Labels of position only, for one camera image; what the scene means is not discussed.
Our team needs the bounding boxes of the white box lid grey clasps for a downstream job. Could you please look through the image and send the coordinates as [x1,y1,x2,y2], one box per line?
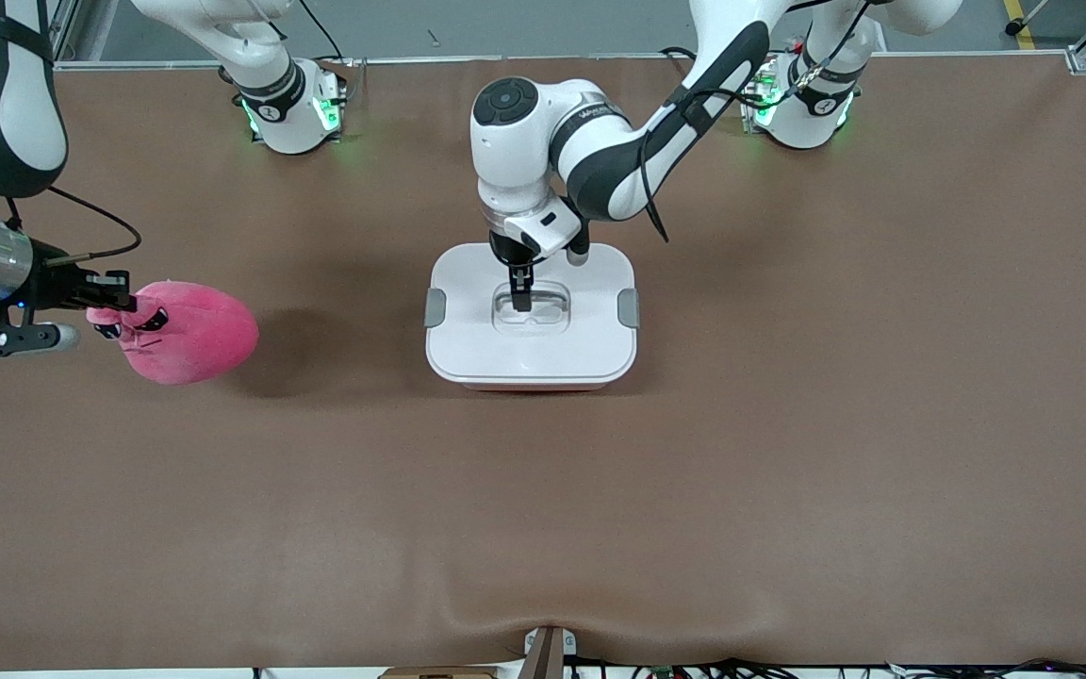
[423,241,641,383]

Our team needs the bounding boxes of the pink plush toy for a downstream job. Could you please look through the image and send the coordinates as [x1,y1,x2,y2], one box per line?
[86,279,259,387]

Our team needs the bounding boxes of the pink plastic box base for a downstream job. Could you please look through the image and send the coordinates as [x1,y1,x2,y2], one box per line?
[449,375,624,393]

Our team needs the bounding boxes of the brown table mat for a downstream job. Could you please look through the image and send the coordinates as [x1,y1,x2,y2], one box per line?
[0,52,1086,672]

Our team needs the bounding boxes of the brown cardboard piece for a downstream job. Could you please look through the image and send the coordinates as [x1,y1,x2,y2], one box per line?
[378,665,503,679]

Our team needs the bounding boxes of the black stand foot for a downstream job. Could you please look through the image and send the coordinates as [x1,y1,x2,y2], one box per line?
[1003,0,1053,39]

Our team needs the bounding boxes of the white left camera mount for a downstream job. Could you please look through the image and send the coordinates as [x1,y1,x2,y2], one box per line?
[494,196,587,262]

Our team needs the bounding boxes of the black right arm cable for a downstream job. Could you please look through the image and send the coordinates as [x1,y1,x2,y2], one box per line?
[4,184,142,263]

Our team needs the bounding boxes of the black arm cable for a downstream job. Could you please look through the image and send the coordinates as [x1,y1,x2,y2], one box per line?
[4,184,142,263]
[637,0,874,244]

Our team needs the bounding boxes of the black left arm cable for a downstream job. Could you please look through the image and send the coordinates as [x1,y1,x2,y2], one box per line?
[637,0,874,244]

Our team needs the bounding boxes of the long silver table rail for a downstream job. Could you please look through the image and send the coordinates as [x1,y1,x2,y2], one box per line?
[53,52,1086,73]

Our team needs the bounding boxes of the silver aluminium frame post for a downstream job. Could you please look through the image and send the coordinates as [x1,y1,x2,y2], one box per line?
[51,0,84,62]

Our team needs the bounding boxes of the silver bracket with brown post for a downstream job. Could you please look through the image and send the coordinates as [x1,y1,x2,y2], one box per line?
[521,624,579,679]

